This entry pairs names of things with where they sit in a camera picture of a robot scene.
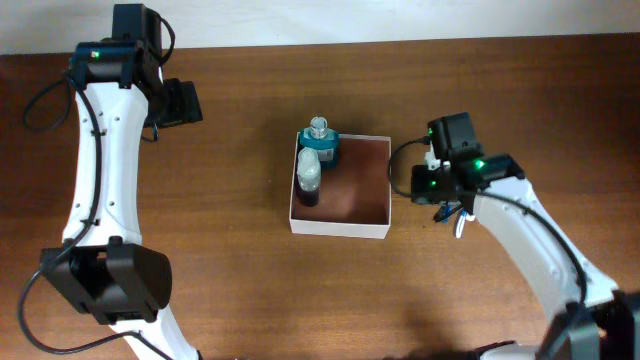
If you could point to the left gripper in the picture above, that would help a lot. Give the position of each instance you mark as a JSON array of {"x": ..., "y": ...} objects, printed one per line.
[{"x": 186, "y": 103}]

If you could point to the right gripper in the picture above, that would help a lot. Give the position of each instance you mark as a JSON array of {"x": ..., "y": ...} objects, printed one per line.
[{"x": 418, "y": 186}]

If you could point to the clear pump bottle purple liquid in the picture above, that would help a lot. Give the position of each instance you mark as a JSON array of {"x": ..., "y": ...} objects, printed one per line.
[{"x": 308, "y": 177}]

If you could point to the blue mouthwash bottle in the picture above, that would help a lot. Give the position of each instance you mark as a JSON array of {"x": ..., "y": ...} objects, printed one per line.
[{"x": 324, "y": 140}]

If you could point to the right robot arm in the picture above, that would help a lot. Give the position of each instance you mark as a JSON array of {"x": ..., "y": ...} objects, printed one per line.
[{"x": 589, "y": 316}]

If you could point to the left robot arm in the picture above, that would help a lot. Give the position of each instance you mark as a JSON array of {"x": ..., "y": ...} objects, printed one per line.
[{"x": 102, "y": 268}]

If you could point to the blue disposable razor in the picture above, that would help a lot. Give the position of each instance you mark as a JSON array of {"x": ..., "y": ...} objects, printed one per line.
[{"x": 445, "y": 212}]

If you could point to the blue white toothbrush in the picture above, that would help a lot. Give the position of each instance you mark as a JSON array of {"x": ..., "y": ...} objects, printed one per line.
[{"x": 462, "y": 219}]

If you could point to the white cardboard box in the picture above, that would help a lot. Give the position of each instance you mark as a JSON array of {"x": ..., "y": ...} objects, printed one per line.
[{"x": 355, "y": 197}]

